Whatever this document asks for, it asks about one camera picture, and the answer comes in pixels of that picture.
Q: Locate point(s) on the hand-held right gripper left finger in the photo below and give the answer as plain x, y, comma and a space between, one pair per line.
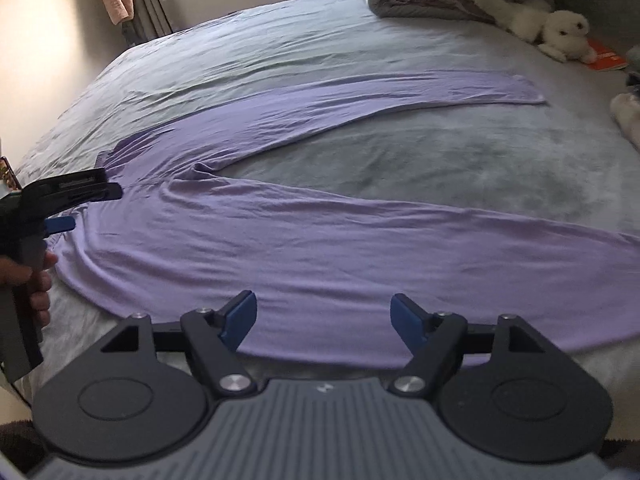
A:
240, 317

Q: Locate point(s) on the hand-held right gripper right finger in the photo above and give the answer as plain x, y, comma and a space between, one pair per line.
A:
406, 322

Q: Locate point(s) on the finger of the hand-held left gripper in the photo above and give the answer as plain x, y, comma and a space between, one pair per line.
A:
60, 226
75, 187

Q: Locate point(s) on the purple sweater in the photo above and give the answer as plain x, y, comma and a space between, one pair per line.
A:
300, 260

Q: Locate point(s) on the folded white clothes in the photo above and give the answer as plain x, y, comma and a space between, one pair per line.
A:
629, 117

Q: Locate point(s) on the person's left hand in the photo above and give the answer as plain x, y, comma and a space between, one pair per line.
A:
40, 295

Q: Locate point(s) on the smartphone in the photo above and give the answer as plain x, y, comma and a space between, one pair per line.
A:
7, 175

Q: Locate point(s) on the grey bed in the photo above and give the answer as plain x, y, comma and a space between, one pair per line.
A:
400, 160

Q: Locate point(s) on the grey curtain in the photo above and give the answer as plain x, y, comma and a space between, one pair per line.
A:
147, 0

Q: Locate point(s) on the white plush toy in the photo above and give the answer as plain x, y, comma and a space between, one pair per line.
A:
550, 25

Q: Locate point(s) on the orange packet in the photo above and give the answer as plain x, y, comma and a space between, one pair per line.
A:
607, 57

